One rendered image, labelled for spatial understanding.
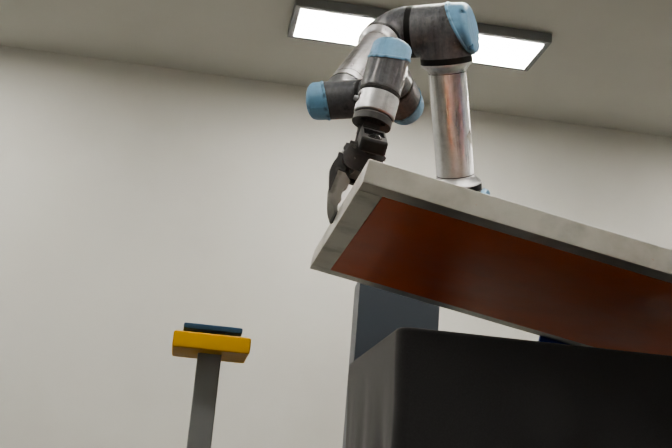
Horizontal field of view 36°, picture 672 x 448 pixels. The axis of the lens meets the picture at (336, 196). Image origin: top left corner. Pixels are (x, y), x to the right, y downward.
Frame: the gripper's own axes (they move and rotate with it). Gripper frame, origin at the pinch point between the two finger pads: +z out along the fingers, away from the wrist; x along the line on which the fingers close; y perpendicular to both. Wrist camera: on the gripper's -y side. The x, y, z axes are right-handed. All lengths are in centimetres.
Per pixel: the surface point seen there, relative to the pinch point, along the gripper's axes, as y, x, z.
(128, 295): 380, 66, -42
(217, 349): 5.6, 14.7, 26.6
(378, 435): -9.6, -12.5, 34.6
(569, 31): 267, -105, -206
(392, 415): -20.2, -11.9, 32.4
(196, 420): 10.0, 14.6, 38.3
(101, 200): 380, 96, -87
